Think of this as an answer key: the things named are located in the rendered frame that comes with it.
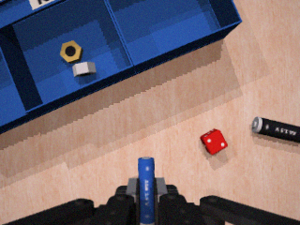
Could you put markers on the black aa battery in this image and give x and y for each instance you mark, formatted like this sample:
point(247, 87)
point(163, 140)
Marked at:
point(276, 129)

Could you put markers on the grey hex nut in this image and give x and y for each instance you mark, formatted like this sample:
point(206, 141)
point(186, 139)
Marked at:
point(84, 69)

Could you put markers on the blue bin rack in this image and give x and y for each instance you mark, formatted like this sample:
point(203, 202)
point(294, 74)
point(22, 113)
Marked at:
point(35, 30)

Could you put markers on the blue aaa battery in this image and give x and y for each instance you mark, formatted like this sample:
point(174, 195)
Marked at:
point(146, 171)

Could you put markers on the red die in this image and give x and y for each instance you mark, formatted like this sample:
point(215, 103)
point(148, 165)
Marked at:
point(213, 141)

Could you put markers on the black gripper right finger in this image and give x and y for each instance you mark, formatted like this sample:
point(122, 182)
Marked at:
point(172, 208)

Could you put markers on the brass hex nut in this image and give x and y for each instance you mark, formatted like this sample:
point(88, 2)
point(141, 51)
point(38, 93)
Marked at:
point(71, 52)

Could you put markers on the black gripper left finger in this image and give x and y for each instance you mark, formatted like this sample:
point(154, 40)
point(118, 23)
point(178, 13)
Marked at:
point(121, 209)

